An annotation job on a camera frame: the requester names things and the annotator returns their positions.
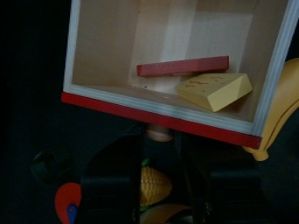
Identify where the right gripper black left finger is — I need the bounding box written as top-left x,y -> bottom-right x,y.
79,129 -> 143,224

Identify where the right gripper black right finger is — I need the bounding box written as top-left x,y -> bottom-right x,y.
174,130 -> 275,224

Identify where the wooden drawer with red front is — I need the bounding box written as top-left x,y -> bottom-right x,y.
60,0 -> 299,151

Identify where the yellow toy corn cob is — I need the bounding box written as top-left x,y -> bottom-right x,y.
139,158 -> 174,213

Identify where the red toy with blue spot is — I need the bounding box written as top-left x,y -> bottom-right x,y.
54,182 -> 84,224

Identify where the tan toy bread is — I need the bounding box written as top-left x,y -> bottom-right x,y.
139,203 -> 193,224

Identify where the dark green round toy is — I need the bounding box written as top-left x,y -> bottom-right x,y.
30,147 -> 80,186

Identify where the yellow toy cheese wedge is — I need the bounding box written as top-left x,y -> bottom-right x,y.
177,73 -> 254,113

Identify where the yellow toy banana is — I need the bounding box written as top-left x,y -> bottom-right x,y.
242,57 -> 299,162

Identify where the red wooden block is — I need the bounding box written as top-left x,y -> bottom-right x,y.
135,55 -> 231,78

